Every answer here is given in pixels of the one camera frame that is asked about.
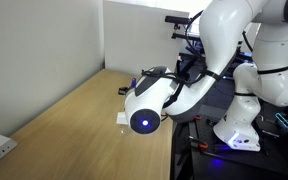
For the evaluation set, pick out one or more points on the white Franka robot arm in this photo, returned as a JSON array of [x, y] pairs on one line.
[[217, 33]]

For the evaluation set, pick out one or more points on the white partition board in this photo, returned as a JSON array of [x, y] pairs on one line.
[[130, 33]]

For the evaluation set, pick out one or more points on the black camera on stand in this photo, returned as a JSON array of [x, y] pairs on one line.
[[177, 20]]

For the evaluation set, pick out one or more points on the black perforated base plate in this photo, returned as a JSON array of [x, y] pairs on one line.
[[277, 161]]

